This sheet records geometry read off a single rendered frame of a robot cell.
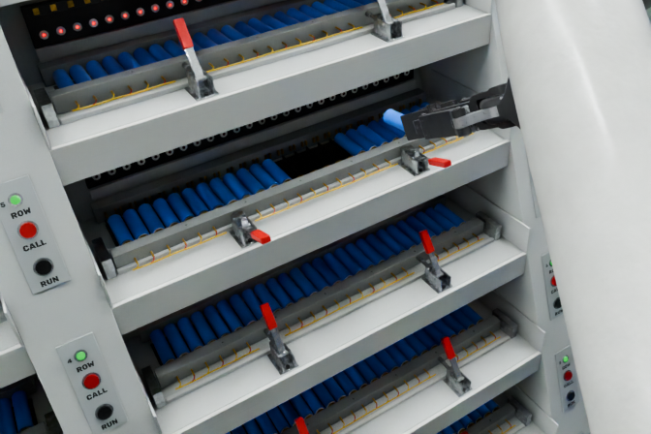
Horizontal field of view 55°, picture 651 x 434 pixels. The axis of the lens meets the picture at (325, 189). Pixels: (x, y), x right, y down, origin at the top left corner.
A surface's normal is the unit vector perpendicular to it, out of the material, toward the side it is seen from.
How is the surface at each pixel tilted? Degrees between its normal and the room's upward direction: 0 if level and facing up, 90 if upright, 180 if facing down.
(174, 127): 109
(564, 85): 56
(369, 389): 18
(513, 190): 90
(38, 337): 90
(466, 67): 90
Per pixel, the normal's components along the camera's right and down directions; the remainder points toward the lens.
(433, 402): -0.07, -0.82
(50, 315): 0.46, 0.18
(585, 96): -0.50, -0.28
